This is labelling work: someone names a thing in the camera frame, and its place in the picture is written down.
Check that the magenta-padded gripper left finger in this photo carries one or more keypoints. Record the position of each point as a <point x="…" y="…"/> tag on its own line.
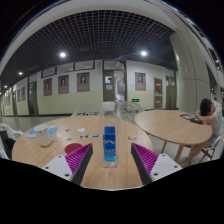
<point x="61" y="165"/>

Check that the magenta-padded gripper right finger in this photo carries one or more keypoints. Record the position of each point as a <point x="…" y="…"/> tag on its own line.
<point x="163" y="165"/>

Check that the clear water bottle blue label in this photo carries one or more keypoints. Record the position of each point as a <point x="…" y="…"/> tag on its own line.
<point x="109" y="143"/>

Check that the flat round red coaster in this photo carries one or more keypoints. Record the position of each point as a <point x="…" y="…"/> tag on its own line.
<point x="71" y="147"/>

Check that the grey green figure sticker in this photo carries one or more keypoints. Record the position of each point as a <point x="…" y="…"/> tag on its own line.
<point x="69" y="139"/>

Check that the small white sticker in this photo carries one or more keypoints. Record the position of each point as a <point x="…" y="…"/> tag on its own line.
<point x="59" y="135"/>

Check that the white ceramic mug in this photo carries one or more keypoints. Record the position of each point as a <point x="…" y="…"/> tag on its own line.
<point x="42" y="135"/>

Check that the small dark printed sticker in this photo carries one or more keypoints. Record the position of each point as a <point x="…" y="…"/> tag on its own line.
<point x="67" y="130"/>

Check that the long dark printed sticker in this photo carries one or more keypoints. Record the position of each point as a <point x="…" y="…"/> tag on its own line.
<point x="83" y="136"/>

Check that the white cloud-shaped sticker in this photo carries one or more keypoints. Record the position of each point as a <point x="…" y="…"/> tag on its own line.
<point x="81" y="130"/>

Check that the round wooden side table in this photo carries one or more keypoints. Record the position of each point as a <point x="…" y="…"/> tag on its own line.
<point x="166" y="125"/>

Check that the small printed card pack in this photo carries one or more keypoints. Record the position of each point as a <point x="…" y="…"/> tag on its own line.
<point x="132" y="137"/>

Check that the blue and white paper booklet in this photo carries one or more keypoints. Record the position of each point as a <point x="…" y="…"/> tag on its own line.
<point x="30" y="133"/>

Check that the small pale printed sticker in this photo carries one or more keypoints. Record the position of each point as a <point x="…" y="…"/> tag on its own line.
<point x="95" y="135"/>

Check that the dark tablet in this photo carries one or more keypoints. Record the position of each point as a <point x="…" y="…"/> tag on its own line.
<point x="187" y="116"/>

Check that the dark flat case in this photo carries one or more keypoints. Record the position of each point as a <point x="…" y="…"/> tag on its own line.
<point x="196" y="121"/>

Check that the white folding chair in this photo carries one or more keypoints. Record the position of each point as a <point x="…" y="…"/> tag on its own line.
<point x="216" y="143"/>

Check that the black bag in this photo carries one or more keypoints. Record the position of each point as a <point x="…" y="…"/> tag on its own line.
<point x="6" y="145"/>

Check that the white lattice-back plastic chair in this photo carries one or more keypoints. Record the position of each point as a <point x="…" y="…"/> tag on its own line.
<point x="130" y="110"/>
<point x="86" y="110"/>

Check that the white plastic armchair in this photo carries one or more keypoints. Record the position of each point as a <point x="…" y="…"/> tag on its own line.
<point x="6" y="127"/>

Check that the green exit sign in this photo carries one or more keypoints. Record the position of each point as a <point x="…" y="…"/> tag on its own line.
<point x="135" y="100"/>

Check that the person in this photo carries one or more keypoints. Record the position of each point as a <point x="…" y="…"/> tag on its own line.
<point x="215" y="116"/>

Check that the dark framed open doorway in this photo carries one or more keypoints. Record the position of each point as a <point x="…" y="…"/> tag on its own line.
<point x="108" y="91"/>

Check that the round ceiling lights group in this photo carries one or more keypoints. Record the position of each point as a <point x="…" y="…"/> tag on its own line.
<point x="62" y="54"/>

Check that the red wall poster panel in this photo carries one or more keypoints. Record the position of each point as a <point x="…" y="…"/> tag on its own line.
<point x="158" y="86"/>

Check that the framed wall portraits group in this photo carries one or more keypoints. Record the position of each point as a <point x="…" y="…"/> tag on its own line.
<point x="83" y="81"/>

